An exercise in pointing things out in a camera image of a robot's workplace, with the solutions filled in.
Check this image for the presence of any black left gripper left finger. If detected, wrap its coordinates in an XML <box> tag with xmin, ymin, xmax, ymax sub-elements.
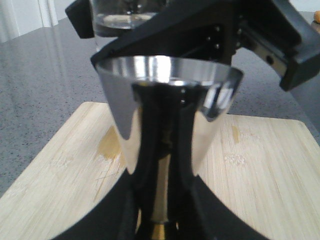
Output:
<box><xmin>54</xmin><ymin>172</ymin><xmax>138</xmax><ymax>240</ymax></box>

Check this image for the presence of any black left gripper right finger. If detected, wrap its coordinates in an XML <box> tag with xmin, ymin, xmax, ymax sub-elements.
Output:
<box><xmin>187</xmin><ymin>176</ymin><xmax>267</xmax><ymax>240</ymax></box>

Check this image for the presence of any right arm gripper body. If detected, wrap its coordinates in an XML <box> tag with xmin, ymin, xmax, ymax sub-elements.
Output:
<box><xmin>239</xmin><ymin>0</ymin><xmax>320</xmax><ymax>91</ymax></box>

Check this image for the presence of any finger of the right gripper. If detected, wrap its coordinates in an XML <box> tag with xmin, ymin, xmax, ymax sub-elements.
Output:
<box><xmin>65</xmin><ymin>0</ymin><xmax>95</xmax><ymax>39</ymax></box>
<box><xmin>90</xmin><ymin>0</ymin><xmax>240</xmax><ymax>66</ymax></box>

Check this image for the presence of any glass beaker with liquid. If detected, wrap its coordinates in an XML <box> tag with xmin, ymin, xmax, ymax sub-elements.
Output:
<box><xmin>89</xmin><ymin>0</ymin><xmax>169</xmax><ymax>51</ymax></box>

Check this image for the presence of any steel double jigger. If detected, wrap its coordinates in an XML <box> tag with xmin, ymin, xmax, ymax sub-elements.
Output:
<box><xmin>95</xmin><ymin>55</ymin><xmax>243</xmax><ymax>240</ymax></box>

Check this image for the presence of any wooden cutting board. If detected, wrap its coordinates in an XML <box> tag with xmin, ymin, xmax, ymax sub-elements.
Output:
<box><xmin>0</xmin><ymin>102</ymin><xmax>320</xmax><ymax>240</ymax></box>

